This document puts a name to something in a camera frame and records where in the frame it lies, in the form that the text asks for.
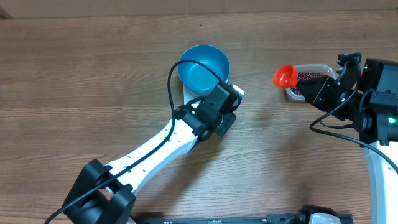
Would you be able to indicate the red adzuki beans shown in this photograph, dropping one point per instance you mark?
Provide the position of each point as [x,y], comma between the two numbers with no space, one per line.
[306,76]

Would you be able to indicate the clear plastic food container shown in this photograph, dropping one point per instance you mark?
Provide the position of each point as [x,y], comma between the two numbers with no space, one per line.
[315,68]

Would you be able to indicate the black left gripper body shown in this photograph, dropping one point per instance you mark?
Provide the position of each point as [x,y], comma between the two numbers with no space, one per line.
[224,123]

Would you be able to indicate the white digital kitchen scale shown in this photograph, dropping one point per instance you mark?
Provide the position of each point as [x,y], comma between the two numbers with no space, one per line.
[189,95]

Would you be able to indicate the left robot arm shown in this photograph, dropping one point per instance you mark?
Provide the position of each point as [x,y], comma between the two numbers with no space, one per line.
[107,193]

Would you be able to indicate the teal plastic bowl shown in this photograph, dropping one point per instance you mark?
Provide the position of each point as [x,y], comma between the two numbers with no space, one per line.
[197,78]

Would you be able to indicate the red measuring scoop blue handle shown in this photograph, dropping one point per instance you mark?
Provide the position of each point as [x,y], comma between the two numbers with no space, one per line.
[285,77]

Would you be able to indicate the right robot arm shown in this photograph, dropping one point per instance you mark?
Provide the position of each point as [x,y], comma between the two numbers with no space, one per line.
[367,96]

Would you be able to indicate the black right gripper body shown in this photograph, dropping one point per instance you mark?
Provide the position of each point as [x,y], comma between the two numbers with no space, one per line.
[329,99]

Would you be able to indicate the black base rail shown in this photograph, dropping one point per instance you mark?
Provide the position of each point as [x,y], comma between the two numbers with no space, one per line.
[308,214]

